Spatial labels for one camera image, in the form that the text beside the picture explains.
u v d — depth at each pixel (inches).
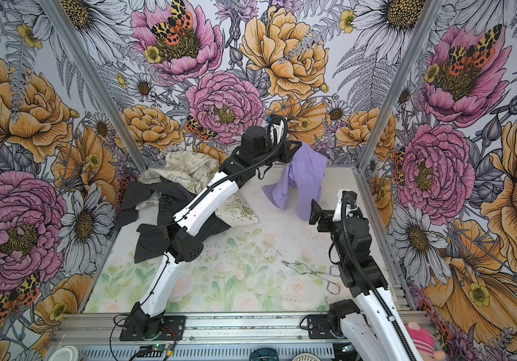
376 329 18.3
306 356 26.1
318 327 29.0
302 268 34.3
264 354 25.2
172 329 28.9
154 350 27.9
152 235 38.1
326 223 25.0
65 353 25.2
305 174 31.4
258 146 24.5
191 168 43.8
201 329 30.0
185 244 24.4
